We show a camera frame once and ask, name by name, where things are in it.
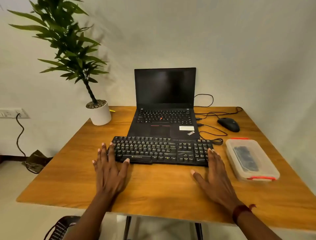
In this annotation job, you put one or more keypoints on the white plant pot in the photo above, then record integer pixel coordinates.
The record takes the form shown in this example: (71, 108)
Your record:
(100, 116)

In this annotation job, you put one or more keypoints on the red wrist band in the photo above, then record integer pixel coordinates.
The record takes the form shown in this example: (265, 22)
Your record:
(238, 210)

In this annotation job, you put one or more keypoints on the green leafy plant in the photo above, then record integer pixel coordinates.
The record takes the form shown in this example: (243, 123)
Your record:
(66, 37)

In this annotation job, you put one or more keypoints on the black keyboard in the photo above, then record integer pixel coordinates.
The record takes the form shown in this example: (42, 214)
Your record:
(160, 148)

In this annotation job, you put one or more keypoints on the person's left hand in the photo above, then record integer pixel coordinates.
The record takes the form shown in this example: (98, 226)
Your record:
(108, 173)

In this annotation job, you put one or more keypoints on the white wall socket panel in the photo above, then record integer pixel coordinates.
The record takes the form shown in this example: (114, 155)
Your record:
(10, 113)

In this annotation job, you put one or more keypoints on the brown patterned bag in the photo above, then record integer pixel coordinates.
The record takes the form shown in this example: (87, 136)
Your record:
(37, 158)

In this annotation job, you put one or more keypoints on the black cleaning brush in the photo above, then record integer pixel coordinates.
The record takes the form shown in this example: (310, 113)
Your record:
(245, 158)

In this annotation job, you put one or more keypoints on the black laptop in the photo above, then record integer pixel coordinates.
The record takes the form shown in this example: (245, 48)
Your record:
(165, 86)

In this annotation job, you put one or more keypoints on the black woven basket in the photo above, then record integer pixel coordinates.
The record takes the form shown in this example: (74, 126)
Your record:
(61, 227)

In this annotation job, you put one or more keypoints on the black table leg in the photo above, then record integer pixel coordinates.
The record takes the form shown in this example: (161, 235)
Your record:
(127, 228)
(198, 232)

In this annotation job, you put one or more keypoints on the black computer mouse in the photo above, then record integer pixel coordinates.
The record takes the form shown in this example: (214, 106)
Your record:
(228, 123)

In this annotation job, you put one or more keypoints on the person's left forearm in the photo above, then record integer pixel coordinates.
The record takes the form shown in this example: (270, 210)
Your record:
(91, 217)

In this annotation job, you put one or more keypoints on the person's right forearm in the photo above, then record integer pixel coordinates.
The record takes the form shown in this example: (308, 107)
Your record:
(256, 227)

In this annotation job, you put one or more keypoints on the clear plastic container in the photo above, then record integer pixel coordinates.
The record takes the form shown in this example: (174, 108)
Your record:
(235, 170)

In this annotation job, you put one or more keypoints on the person's right hand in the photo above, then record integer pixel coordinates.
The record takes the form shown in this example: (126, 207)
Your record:
(217, 183)

